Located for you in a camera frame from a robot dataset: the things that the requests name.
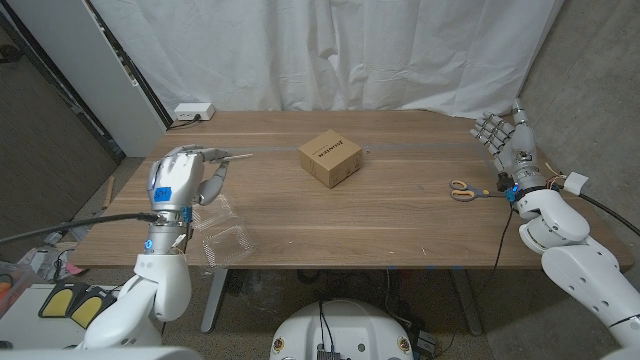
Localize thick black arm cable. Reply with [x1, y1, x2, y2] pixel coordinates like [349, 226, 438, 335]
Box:
[578, 191, 640, 237]
[0, 211, 161, 246]

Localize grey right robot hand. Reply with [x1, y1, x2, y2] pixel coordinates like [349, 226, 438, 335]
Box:
[468, 98, 549, 192]

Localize white cloth curtain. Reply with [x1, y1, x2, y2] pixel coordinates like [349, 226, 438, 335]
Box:
[89, 0, 566, 120]

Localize clear plastic storage bin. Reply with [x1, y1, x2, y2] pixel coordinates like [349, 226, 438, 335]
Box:
[0, 259, 37, 317]

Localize white cabinet panel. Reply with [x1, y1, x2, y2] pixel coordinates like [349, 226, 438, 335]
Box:
[4, 0, 169, 159]

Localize clear plastic clamshell container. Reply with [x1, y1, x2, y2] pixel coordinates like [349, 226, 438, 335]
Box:
[191, 193, 259, 275]

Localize grey metal table leg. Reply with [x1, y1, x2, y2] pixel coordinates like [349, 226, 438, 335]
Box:
[200, 268, 229, 335]
[448, 268, 484, 337]

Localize grey power adapter box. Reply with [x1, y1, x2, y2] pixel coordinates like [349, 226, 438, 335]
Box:
[415, 328, 437, 354]

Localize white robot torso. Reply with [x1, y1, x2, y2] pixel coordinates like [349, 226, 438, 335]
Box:
[269, 298, 415, 360]

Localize scissors with orange handles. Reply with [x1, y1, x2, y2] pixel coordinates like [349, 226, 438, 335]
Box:
[448, 179, 508, 203]

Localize white power strip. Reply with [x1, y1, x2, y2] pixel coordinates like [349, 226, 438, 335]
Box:
[173, 102, 217, 122]

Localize brown cardboard packing box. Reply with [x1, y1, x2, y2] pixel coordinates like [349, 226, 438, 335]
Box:
[298, 128, 364, 190]

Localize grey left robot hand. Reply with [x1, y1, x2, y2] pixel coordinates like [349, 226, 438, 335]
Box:
[145, 144, 231, 225]

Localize yellow black foot pedal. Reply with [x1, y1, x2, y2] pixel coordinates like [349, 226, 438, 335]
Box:
[66, 285, 119, 331]
[38, 282, 77, 320]

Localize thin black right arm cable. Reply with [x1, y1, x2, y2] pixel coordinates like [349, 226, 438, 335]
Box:
[433, 199, 516, 359]

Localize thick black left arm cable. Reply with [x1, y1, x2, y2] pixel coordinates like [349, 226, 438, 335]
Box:
[0, 211, 161, 246]

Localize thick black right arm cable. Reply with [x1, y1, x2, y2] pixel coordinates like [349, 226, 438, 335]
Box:
[578, 191, 640, 237]

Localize white cable connector block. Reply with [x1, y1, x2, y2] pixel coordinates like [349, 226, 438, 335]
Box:
[563, 171, 590, 197]

